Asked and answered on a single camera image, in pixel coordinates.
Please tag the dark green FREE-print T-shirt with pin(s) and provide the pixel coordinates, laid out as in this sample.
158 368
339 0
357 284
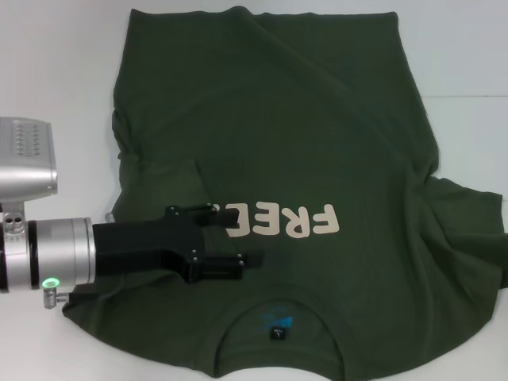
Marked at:
278 119

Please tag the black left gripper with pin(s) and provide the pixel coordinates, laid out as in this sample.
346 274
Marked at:
139 246

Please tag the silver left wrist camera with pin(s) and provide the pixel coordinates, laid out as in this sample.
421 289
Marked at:
28 158

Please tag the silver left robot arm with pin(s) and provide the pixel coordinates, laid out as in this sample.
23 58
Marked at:
59 254

